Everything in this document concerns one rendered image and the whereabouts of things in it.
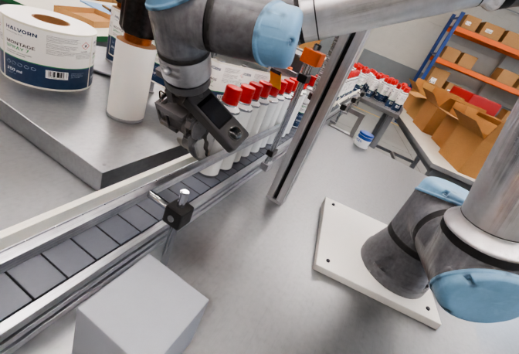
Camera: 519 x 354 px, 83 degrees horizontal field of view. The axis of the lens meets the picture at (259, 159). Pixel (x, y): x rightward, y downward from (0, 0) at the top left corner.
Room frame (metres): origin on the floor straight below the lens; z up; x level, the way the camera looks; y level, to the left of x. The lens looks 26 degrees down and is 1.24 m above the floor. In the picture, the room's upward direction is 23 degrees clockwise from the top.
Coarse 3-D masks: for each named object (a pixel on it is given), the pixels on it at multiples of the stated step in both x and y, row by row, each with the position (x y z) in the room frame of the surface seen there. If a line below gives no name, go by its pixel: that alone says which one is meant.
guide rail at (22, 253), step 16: (272, 128) 0.78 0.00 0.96; (208, 160) 0.48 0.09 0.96; (176, 176) 0.39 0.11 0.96; (144, 192) 0.33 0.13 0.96; (112, 208) 0.28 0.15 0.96; (64, 224) 0.23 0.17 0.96; (80, 224) 0.24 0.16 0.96; (96, 224) 0.26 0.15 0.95; (32, 240) 0.20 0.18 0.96; (48, 240) 0.20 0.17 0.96; (64, 240) 0.22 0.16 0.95; (0, 256) 0.17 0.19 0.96; (16, 256) 0.17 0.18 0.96; (32, 256) 0.19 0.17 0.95; (0, 272) 0.16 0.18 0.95
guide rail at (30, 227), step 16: (176, 160) 0.51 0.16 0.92; (192, 160) 0.56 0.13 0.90; (144, 176) 0.42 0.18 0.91; (160, 176) 0.46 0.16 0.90; (96, 192) 0.34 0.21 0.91; (112, 192) 0.36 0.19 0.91; (64, 208) 0.29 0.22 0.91; (80, 208) 0.31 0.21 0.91; (16, 224) 0.24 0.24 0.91; (32, 224) 0.25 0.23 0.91; (48, 224) 0.27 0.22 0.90; (0, 240) 0.22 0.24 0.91; (16, 240) 0.23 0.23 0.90
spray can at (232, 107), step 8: (232, 88) 0.56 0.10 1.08; (240, 88) 0.58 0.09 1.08; (224, 96) 0.56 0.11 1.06; (232, 96) 0.56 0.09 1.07; (240, 96) 0.57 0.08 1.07; (224, 104) 0.56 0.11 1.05; (232, 104) 0.56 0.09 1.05; (232, 112) 0.55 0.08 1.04; (216, 144) 0.55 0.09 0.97; (216, 152) 0.55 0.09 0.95; (208, 168) 0.55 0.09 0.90; (216, 168) 0.56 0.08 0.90; (208, 176) 0.55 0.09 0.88
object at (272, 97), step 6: (270, 90) 0.75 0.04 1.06; (276, 90) 0.76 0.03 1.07; (270, 96) 0.75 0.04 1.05; (276, 96) 0.77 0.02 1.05; (270, 102) 0.75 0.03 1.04; (276, 102) 0.76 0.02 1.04; (270, 108) 0.75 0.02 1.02; (270, 114) 0.75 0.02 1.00; (264, 120) 0.75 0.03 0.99; (270, 120) 0.76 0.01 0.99; (264, 126) 0.75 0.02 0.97; (258, 132) 0.75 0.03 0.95; (258, 144) 0.75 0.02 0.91; (252, 150) 0.75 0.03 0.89; (258, 150) 0.76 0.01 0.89
